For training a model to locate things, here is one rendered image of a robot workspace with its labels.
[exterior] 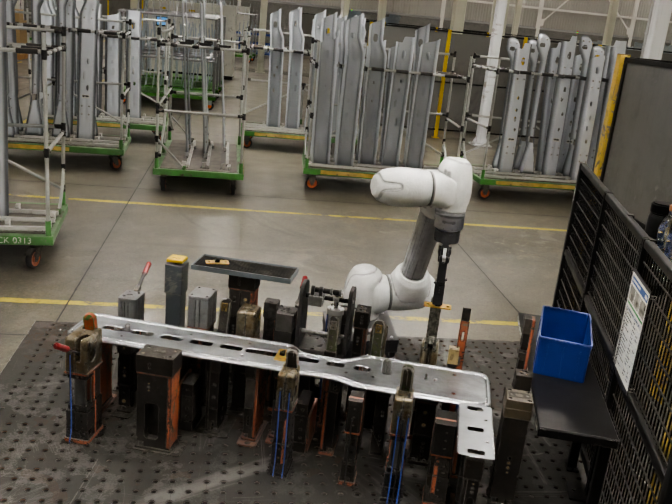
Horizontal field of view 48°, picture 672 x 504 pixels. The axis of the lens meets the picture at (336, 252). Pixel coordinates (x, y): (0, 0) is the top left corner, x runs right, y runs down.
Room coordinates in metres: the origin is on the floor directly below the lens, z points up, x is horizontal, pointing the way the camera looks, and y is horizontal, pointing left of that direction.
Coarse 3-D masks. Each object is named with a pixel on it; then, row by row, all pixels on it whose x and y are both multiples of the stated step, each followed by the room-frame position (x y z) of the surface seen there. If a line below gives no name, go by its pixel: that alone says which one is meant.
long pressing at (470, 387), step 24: (120, 336) 2.25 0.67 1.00; (144, 336) 2.26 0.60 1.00; (192, 336) 2.30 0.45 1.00; (216, 336) 2.32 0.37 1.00; (240, 336) 2.33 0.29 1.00; (216, 360) 2.16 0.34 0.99; (240, 360) 2.16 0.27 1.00; (264, 360) 2.18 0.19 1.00; (336, 360) 2.23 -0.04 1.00; (360, 360) 2.25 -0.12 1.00; (360, 384) 2.08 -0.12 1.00; (384, 384) 2.10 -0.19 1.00; (432, 384) 2.13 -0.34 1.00; (456, 384) 2.14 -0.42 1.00; (480, 384) 2.16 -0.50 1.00; (480, 408) 2.02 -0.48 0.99
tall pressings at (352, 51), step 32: (352, 32) 9.53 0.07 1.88; (416, 32) 9.79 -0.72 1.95; (320, 64) 9.24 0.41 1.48; (352, 64) 9.29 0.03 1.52; (384, 64) 9.50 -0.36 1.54; (416, 64) 9.83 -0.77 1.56; (320, 96) 9.24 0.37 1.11; (352, 96) 9.27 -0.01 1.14; (416, 96) 9.59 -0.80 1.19; (320, 128) 9.22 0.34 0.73; (352, 128) 9.24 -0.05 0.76; (384, 128) 9.76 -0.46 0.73; (416, 128) 9.57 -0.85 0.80; (320, 160) 9.19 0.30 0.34; (352, 160) 9.16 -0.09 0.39; (384, 160) 9.50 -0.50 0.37; (416, 160) 9.54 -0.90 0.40
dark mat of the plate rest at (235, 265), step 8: (208, 256) 2.67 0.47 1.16; (200, 264) 2.57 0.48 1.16; (208, 264) 2.58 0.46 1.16; (216, 264) 2.59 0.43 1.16; (224, 264) 2.60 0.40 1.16; (232, 264) 2.61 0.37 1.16; (240, 264) 2.62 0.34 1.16; (248, 264) 2.63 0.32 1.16; (256, 264) 2.64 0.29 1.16; (264, 264) 2.65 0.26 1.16; (248, 272) 2.54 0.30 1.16; (256, 272) 2.55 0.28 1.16; (264, 272) 2.56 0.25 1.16; (272, 272) 2.57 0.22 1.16; (280, 272) 2.58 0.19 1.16; (288, 272) 2.58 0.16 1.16
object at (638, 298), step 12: (636, 276) 2.05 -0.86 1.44; (636, 288) 2.02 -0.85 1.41; (648, 288) 1.91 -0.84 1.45; (636, 300) 2.00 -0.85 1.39; (648, 300) 1.89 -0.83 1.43; (624, 312) 2.09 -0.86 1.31; (636, 312) 1.97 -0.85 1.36; (624, 324) 2.06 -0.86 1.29; (636, 324) 1.95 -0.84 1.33; (624, 336) 2.03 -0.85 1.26; (636, 336) 1.92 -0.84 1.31; (624, 348) 2.01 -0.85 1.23; (636, 348) 1.90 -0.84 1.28; (612, 360) 2.10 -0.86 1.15; (624, 360) 1.98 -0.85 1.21; (624, 372) 1.95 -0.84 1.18; (624, 384) 1.93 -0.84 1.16
